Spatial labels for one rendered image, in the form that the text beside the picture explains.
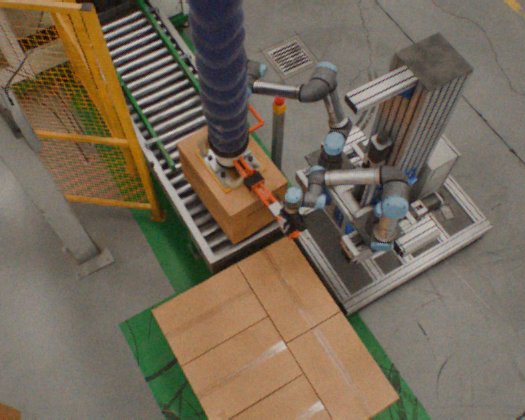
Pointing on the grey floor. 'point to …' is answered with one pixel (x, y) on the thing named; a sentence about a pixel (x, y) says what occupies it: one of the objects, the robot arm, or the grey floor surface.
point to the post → (277, 133)
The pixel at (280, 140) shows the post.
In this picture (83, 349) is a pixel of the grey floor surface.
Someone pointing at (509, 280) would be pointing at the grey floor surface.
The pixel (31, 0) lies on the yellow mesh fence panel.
